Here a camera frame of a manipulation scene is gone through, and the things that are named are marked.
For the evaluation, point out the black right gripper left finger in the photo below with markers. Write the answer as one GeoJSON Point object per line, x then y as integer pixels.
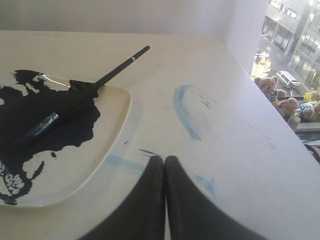
{"type": "Point", "coordinates": [141, 216]}

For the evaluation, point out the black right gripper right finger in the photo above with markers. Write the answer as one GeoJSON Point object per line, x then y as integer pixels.
{"type": "Point", "coordinates": [192, 216]}

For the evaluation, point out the white square plate with paint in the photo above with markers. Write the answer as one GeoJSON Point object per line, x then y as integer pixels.
{"type": "Point", "coordinates": [62, 160]}

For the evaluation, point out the brown teddy bear striped shirt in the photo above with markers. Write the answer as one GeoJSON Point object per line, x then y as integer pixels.
{"type": "Point", "coordinates": [267, 86]}

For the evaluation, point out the yellow green plush toy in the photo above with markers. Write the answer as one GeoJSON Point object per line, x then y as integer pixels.
{"type": "Point", "coordinates": [311, 98]}

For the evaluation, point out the white backdrop curtain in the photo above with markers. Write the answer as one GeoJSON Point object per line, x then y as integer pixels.
{"type": "Point", "coordinates": [238, 23]}

